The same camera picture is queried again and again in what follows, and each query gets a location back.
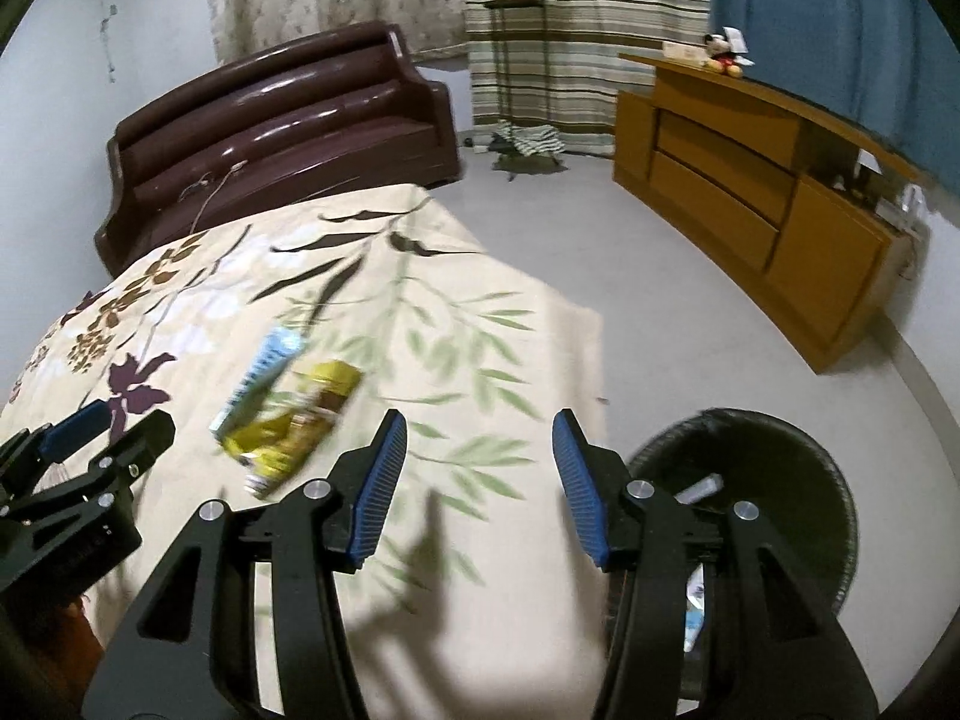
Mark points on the black metal plant stand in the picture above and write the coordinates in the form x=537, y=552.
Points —
x=522, y=76

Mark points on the white router on cabinet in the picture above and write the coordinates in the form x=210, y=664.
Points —
x=907, y=211

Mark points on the light blue sachet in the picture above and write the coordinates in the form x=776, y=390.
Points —
x=277, y=349

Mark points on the wooden tv cabinet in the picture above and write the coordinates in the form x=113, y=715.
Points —
x=765, y=186

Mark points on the mickey mouse plush toy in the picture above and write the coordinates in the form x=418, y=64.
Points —
x=720, y=57

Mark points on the yellow snack bag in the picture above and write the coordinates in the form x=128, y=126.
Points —
x=273, y=449

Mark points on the striped cloth on stand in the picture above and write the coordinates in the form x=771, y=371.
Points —
x=527, y=141

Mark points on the white card behind plush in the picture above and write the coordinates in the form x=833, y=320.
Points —
x=737, y=46

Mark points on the black trash bin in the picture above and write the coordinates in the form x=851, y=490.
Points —
x=772, y=554

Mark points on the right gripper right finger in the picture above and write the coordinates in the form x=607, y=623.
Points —
x=636, y=533

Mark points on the floral beige tablecloth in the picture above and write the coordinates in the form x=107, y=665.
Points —
x=479, y=602

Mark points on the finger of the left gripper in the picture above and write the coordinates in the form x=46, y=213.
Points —
x=111, y=475
x=65, y=438

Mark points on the beige tissue box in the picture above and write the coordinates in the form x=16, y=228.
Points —
x=690, y=55

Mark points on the blue hanging cloth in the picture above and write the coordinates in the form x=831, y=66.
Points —
x=889, y=66

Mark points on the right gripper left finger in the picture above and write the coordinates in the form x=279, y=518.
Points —
x=186, y=648

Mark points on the dark brown leather sofa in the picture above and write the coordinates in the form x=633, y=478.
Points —
x=333, y=112

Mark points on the striped curtain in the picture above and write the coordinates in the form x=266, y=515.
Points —
x=588, y=39

